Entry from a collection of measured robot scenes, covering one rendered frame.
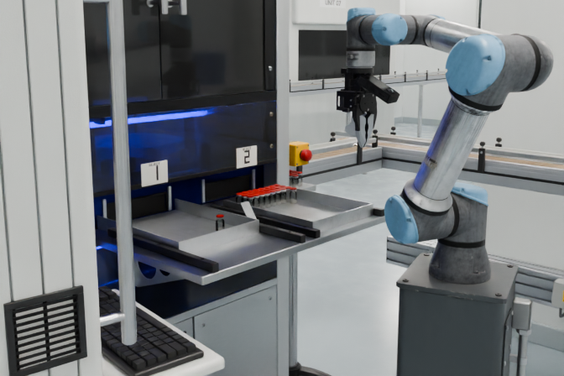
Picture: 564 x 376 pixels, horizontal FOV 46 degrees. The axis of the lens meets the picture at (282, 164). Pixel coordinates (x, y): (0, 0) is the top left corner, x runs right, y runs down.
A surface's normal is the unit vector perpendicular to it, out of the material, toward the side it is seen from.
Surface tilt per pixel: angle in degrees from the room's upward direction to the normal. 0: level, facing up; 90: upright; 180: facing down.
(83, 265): 90
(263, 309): 90
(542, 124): 90
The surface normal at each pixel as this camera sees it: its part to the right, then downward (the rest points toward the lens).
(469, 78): -0.87, -0.04
